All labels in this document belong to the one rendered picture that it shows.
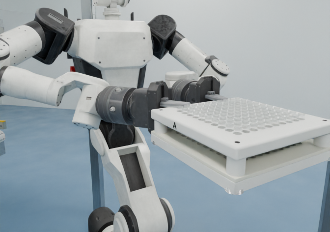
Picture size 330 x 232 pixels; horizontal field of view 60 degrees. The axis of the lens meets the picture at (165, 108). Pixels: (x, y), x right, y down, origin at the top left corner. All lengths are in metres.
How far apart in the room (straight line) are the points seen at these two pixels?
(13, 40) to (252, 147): 0.68
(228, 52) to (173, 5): 1.07
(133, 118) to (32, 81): 0.26
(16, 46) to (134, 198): 0.58
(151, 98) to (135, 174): 0.52
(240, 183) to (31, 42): 0.70
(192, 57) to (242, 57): 3.22
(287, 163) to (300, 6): 3.95
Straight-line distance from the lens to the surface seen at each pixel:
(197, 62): 1.10
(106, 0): 1.05
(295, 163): 0.51
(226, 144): 0.41
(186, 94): 0.76
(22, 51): 0.88
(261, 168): 0.46
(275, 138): 0.45
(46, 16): 1.00
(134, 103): 0.63
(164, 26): 1.14
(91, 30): 0.98
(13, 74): 0.75
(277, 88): 4.38
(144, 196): 1.01
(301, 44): 4.37
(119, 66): 1.00
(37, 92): 0.73
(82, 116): 0.70
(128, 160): 1.08
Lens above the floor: 1.17
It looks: 13 degrees down
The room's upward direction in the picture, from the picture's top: straight up
